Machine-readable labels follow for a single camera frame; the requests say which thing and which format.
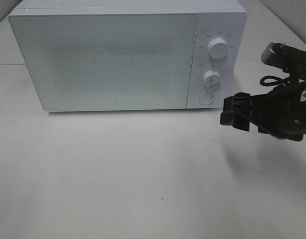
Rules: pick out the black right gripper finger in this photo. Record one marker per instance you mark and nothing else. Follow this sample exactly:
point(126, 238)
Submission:
point(236, 119)
point(238, 102)

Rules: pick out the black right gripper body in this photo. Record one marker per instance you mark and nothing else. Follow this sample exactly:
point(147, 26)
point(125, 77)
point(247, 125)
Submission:
point(278, 113)

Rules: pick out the round white door button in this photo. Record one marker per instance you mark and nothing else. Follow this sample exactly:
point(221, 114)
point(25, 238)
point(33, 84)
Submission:
point(207, 99)

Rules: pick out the white microwave knob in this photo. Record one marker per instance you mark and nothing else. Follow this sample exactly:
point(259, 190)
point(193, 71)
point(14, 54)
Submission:
point(211, 78)
point(217, 48)

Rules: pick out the white microwave door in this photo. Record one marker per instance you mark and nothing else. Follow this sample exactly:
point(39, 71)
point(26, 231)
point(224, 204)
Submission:
point(108, 62)

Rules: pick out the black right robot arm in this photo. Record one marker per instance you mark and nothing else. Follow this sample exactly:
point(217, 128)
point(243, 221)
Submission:
point(305, 107)

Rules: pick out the white microwave oven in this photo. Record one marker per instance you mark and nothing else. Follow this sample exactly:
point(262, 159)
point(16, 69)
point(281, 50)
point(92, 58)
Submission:
point(215, 18)

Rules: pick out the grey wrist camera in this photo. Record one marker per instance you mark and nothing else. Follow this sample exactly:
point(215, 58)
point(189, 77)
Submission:
point(290, 60)

